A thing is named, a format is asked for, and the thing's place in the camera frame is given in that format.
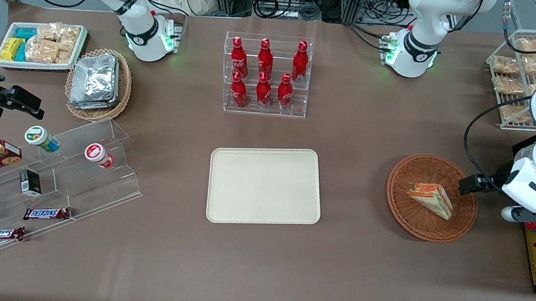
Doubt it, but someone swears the yellow snack packet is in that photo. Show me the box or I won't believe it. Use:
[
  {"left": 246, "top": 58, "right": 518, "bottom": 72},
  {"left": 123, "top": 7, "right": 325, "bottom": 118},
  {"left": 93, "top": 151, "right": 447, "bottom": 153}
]
[{"left": 0, "top": 36, "right": 25, "bottom": 63}]

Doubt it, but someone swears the cream plastic tray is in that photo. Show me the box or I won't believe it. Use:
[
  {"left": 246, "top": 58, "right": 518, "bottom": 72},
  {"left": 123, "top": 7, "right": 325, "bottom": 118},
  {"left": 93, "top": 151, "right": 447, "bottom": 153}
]
[{"left": 205, "top": 140, "right": 327, "bottom": 233}]

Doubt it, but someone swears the triangular sandwich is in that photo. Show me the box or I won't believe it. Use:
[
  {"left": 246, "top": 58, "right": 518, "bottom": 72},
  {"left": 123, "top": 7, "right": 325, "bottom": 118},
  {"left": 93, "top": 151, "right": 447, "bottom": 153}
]
[{"left": 404, "top": 181, "right": 456, "bottom": 221}]

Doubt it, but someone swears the silver foil packet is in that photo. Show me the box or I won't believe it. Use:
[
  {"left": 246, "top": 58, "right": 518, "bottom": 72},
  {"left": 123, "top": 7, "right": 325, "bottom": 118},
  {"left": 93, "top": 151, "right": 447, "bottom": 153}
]
[
  {"left": 68, "top": 53, "right": 123, "bottom": 114},
  {"left": 70, "top": 51, "right": 119, "bottom": 107}
]

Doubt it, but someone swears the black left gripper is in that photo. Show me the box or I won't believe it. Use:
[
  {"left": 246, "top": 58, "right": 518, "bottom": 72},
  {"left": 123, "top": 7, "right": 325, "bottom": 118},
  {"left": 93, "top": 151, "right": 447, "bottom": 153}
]
[{"left": 458, "top": 156, "right": 516, "bottom": 201}]

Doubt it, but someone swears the small black carton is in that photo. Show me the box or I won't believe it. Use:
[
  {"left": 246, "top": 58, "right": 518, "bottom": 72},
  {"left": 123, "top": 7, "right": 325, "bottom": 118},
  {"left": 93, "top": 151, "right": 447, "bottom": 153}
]
[{"left": 17, "top": 168, "right": 44, "bottom": 198}]

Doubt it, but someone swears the white wire rack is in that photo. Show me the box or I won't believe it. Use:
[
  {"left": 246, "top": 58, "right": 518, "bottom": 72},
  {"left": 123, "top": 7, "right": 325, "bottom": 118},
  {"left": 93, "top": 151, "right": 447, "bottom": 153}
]
[{"left": 479, "top": 23, "right": 536, "bottom": 133}]

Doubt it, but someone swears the clear bag of rice crackers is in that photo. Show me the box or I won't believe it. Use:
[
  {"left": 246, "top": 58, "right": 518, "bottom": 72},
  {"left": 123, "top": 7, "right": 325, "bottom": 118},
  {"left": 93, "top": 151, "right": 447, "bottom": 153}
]
[
  {"left": 24, "top": 37, "right": 61, "bottom": 65},
  {"left": 55, "top": 48, "right": 73, "bottom": 66},
  {"left": 36, "top": 20, "right": 64, "bottom": 43},
  {"left": 58, "top": 25, "right": 82, "bottom": 52}
]

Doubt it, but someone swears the oval light wicker basket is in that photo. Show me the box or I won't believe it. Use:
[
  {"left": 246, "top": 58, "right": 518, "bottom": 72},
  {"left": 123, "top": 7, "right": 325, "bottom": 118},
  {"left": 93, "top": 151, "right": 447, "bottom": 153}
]
[{"left": 62, "top": 45, "right": 136, "bottom": 125}]

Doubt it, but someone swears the round brown wicker basket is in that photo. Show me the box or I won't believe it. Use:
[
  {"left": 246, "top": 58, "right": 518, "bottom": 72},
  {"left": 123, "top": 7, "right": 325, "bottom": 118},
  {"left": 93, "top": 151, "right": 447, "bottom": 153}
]
[{"left": 382, "top": 151, "right": 483, "bottom": 247}]

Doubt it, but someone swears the white rectangular snack tray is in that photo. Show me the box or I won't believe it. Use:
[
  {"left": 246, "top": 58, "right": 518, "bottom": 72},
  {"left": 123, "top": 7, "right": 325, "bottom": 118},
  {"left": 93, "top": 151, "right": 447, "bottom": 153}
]
[{"left": 0, "top": 18, "right": 89, "bottom": 77}]

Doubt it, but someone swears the red cola bottle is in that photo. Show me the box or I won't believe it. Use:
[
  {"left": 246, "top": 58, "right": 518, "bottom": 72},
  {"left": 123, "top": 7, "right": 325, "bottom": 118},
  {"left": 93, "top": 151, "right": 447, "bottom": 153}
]
[
  {"left": 254, "top": 71, "right": 275, "bottom": 111},
  {"left": 290, "top": 40, "right": 311, "bottom": 84},
  {"left": 229, "top": 36, "right": 252, "bottom": 78},
  {"left": 276, "top": 72, "right": 296, "bottom": 112},
  {"left": 229, "top": 71, "right": 251, "bottom": 109},
  {"left": 256, "top": 37, "right": 277, "bottom": 79}
]

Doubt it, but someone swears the black left arm wrist cable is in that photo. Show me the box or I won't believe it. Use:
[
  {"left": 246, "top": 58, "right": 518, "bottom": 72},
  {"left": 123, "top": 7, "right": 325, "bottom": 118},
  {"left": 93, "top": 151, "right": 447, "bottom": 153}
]
[{"left": 460, "top": 90, "right": 533, "bottom": 186}]

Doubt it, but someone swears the green lid yogurt cup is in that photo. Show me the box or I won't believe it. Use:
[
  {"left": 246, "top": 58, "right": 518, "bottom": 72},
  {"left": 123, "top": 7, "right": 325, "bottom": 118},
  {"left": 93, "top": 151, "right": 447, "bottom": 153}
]
[{"left": 23, "top": 124, "right": 62, "bottom": 154}]

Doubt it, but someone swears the clear acrylic bottle rack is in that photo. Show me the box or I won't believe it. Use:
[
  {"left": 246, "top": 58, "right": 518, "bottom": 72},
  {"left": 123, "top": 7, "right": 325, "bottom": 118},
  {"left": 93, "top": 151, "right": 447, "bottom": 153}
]
[{"left": 218, "top": 30, "right": 315, "bottom": 120}]

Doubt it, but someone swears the red lid yogurt cup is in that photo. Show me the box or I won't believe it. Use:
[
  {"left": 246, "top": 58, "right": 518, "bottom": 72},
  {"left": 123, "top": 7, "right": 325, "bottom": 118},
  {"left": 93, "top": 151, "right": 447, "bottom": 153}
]
[{"left": 83, "top": 142, "right": 117, "bottom": 170}]

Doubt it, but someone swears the clear acrylic step shelf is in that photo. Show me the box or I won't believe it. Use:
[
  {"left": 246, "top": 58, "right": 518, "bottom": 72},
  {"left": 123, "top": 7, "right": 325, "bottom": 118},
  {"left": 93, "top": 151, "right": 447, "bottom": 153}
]
[{"left": 0, "top": 108, "right": 150, "bottom": 270}]

